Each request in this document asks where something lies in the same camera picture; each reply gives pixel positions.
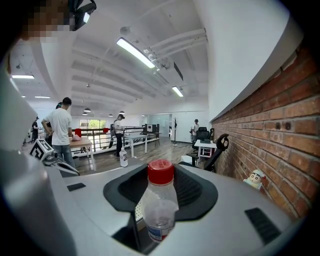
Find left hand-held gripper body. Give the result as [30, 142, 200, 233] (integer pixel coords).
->
[29, 138, 60, 167]

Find black chair with headrest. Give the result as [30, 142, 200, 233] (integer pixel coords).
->
[178, 133, 230, 173]

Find clear water bottle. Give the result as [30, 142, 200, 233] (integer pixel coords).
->
[119, 147, 129, 168]

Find white metal-frame table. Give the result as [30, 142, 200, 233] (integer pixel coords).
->
[123, 134, 149, 159]

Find black head-worn camera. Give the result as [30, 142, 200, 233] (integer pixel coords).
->
[68, 0, 98, 32]

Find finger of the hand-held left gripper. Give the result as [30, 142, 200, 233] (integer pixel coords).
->
[55, 160, 81, 177]

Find black coat rack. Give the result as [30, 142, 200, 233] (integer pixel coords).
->
[172, 116, 179, 145]

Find white ceiling pipes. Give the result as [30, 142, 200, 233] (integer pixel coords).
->
[143, 28, 209, 66]

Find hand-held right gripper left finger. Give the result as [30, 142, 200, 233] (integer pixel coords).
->
[53, 163, 150, 251]

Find dark ceiling vent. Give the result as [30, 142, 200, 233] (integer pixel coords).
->
[173, 61, 184, 82]

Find small white desk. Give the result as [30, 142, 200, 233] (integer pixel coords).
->
[194, 139, 218, 168]

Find cartoon figurine toy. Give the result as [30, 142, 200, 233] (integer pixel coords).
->
[242, 168, 267, 191]

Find red-capped white bottle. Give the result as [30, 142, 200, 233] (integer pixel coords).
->
[140, 159, 180, 244]

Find black metal railing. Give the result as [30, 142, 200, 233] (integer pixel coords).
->
[71, 125, 161, 151]

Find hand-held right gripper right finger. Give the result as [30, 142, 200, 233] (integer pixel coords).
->
[159, 163, 294, 256]

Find wooden desk with white legs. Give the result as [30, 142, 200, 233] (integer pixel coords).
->
[69, 136, 97, 172]

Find black office chair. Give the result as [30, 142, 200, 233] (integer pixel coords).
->
[191, 126, 215, 154]

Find cream perforated plastic basket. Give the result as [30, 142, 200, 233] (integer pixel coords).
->
[134, 199, 147, 232]

